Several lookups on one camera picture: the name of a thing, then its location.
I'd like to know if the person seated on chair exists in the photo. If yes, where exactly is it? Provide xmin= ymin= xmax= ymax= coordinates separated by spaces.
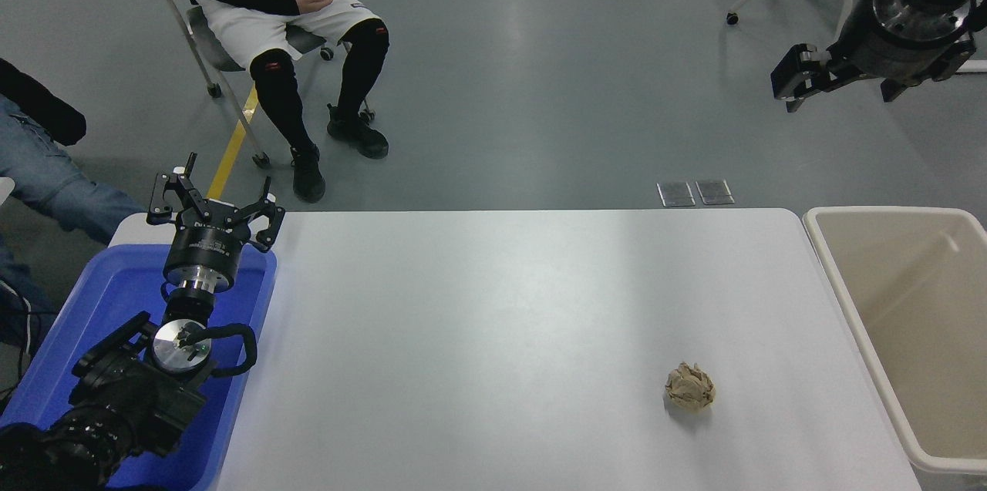
xmin=109 ymin=0 xmax=390 ymax=204

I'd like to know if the person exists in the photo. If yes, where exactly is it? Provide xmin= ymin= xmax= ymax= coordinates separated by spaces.
xmin=0 ymin=58 xmax=147 ymax=353

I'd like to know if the blue plastic tray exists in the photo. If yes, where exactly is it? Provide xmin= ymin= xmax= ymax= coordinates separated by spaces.
xmin=0 ymin=243 xmax=278 ymax=491

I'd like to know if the metal floor plate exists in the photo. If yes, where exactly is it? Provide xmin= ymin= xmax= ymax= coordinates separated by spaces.
xmin=657 ymin=181 xmax=696 ymax=208
xmin=696 ymin=180 xmax=736 ymax=206

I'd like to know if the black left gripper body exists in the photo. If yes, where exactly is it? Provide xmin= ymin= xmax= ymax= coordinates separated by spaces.
xmin=163 ymin=202 xmax=251 ymax=277

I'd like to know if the crumpled tan paper ball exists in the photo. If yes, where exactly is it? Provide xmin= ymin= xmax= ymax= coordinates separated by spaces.
xmin=665 ymin=362 xmax=716 ymax=413

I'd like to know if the white frame chair grey seat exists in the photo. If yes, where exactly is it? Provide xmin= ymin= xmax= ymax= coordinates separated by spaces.
xmin=133 ymin=0 xmax=376 ymax=170

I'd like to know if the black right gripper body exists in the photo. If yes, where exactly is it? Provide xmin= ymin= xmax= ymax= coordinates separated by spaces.
xmin=837 ymin=0 xmax=974 ymax=82

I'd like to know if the large pale bin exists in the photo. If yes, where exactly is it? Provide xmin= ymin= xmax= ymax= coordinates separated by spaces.
xmin=802 ymin=206 xmax=987 ymax=491

